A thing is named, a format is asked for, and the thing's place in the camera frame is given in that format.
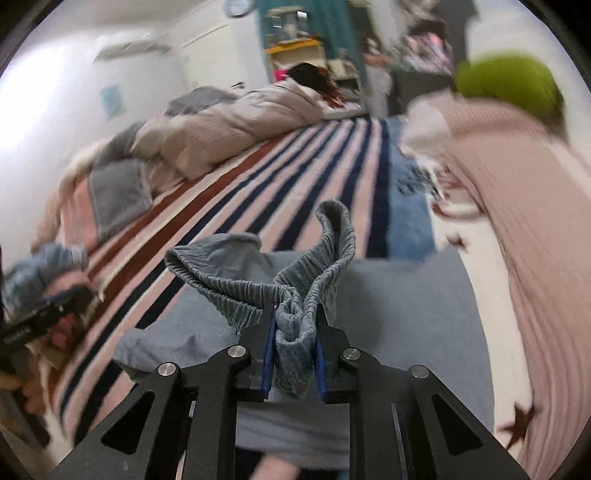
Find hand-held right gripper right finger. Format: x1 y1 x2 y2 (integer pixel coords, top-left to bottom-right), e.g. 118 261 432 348
313 302 532 480

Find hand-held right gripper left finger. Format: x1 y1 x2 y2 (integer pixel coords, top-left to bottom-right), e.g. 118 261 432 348
48 295 279 480

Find grey pants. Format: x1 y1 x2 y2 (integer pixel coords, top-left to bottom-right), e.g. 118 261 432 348
113 199 496 472

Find blue denim jeans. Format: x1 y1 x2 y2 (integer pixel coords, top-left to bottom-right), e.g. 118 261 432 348
4 242 90 315

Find pink grey folded blanket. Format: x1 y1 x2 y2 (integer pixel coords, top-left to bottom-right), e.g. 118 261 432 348
60 159 156 251

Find striped blanket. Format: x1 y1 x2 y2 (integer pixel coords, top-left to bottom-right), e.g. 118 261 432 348
50 115 435 445

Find grey beige duvet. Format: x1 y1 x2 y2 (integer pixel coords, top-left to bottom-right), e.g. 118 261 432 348
129 78 325 182

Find pink ribbed blanket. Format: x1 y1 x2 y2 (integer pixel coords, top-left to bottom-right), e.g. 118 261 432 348
438 138 591 477

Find white air conditioner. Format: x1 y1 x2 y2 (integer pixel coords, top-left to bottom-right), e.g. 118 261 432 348
94 39 170 64

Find dark desk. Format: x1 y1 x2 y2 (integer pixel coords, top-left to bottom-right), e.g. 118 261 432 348
392 69 456 112

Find pink ribbed pillow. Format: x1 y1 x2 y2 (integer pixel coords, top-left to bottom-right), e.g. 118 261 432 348
399 95 555 167

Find white door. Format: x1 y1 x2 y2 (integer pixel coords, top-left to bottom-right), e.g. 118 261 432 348
179 23 259 94

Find yellow shelf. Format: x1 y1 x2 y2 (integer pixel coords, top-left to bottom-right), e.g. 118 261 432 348
267 39 322 71

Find glass display case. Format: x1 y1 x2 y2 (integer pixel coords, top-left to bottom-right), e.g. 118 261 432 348
272 6 308 45

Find teal curtain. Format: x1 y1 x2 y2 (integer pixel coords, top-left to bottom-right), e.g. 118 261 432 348
256 0 369 112

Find green plush toy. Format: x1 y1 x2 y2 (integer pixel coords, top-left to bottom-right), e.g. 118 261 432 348
455 54 570 139

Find white headboard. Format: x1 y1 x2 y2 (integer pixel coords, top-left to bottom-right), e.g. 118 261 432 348
464 0 591 63

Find small blue wall poster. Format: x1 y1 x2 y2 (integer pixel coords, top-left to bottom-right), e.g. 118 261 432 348
100 84 127 122

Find round wall clock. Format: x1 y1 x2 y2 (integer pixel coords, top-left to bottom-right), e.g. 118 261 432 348
223 0 255 18

